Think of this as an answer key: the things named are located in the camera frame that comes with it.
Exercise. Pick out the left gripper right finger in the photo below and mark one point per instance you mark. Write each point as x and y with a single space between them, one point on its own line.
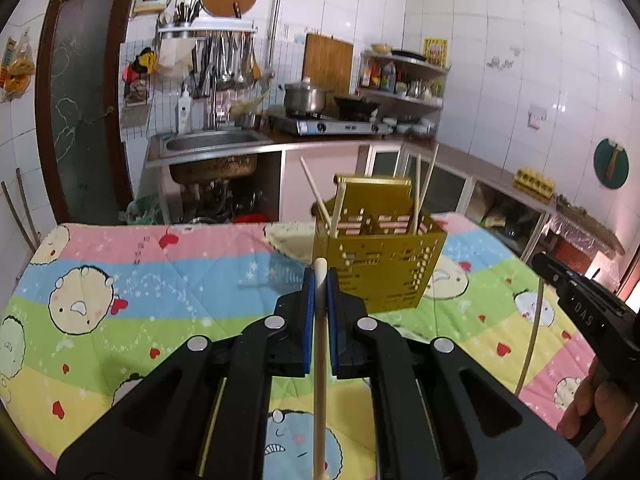
437 413

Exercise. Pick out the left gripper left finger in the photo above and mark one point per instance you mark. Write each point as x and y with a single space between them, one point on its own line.
202 413

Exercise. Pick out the wooden chopstick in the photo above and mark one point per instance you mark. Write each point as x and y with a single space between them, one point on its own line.
320 332
532 337
429 174
314 189
417 195

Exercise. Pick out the kitchen counter cabinets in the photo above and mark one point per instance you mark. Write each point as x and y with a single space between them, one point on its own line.
286 194

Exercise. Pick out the person's right hand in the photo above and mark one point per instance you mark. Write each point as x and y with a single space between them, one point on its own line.
612 406

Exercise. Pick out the red cabinet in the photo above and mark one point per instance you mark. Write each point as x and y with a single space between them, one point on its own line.
571 256

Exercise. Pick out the wooden chopstick on quilt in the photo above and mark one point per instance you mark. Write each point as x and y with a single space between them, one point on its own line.
532 337

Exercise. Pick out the colourful cartoon quilt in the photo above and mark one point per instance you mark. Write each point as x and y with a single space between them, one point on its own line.
99 308

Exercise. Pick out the yellow egg tray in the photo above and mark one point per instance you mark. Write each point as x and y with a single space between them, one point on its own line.
534 183

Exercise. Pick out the yellow perforated utensil holder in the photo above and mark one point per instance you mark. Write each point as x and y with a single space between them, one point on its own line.
383 248

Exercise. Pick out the wooden chopstick upright in holder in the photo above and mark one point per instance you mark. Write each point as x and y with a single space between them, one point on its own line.
417 195

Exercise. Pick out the steel sink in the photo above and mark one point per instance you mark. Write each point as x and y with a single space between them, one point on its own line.
200 158

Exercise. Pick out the white soap bottle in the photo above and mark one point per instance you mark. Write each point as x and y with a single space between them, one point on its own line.
184 109

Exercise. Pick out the gas stove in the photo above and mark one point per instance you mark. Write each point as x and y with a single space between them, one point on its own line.
321 126

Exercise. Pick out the black wok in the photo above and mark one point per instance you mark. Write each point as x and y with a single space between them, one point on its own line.
355 108

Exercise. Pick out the corner shelf with bottles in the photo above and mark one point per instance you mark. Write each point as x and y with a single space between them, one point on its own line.
403 84

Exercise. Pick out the yellow picture on shelf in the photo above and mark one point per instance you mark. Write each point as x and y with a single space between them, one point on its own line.
435 51

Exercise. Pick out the steel cooking pot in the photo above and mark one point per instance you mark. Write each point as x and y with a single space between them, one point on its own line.
304 99

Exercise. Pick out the brown glass door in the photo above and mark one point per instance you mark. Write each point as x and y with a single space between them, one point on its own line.
82 157

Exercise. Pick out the wooden cutting board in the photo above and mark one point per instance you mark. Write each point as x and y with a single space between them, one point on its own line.
327 62

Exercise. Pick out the hanging snack bag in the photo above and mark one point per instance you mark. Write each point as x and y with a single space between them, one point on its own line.
17 67

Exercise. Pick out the green round wall board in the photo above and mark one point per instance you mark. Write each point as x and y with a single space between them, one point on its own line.
611 164

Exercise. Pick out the wall power socket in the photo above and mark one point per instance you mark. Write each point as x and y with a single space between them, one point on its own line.
537 115

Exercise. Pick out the white utensil wall rack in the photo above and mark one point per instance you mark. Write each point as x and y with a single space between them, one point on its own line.
209 54

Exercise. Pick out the wall electric switch box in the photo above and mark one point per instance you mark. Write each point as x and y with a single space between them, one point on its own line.
148 7

